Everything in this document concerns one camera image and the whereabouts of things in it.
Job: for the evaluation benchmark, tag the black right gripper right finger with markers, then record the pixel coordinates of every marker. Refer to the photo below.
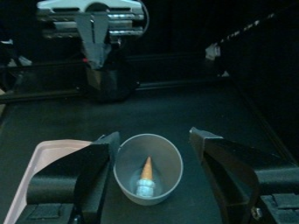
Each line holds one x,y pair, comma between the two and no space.
230,163

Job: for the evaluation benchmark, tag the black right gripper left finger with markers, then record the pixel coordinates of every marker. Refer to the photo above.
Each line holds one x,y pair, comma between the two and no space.
97,163

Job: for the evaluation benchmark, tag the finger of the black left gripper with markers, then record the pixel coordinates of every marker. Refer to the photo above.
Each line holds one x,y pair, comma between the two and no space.
101,38
85,38

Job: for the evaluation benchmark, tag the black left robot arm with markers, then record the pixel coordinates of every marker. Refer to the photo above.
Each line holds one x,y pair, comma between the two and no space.
111,81

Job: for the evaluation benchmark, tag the toy ice cream cone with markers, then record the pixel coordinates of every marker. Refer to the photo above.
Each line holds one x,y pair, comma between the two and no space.
147,180

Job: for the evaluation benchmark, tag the grey plastic bowl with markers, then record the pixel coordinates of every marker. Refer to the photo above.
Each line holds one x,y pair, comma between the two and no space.
159,154

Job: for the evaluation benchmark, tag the pink plastic tray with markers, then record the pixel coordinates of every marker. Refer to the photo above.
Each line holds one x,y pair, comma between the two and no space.
47,154

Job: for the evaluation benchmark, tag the white gear past table edge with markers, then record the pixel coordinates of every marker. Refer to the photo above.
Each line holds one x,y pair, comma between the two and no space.
17,59

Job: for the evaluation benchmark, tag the black metal frame rail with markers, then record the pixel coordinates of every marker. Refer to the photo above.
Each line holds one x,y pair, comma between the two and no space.
47,94

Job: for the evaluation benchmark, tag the white bracket on frame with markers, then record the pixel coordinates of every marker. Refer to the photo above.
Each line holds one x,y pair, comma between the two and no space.
212,52

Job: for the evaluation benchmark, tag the diagonal frame bar with tape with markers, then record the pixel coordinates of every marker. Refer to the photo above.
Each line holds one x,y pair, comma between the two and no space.
248,27

